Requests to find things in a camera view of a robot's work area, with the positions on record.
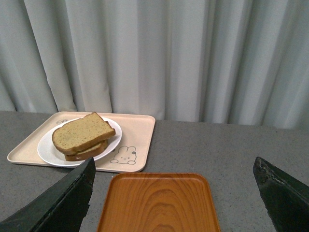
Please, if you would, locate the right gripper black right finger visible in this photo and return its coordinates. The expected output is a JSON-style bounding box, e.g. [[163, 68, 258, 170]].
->
[[253, 157, 309, 232]]

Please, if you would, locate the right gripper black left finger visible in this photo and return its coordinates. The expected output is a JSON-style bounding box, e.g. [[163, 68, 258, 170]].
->
[[0, 158, 96, 232]]

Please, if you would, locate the white round plate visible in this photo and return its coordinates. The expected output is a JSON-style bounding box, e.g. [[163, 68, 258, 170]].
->
[[37, 116, 122, 168]]

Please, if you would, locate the brown wooden tray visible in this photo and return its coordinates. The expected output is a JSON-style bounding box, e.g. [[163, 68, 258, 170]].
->
[[97, 173, 221, 232]]

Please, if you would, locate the beige rabbit tray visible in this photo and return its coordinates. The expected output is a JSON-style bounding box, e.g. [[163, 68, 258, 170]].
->
[[7, 112, 155, 173]]

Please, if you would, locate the grey-white curtain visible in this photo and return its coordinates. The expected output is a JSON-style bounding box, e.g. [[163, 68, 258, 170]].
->
[[0, 0, 309, 130]]

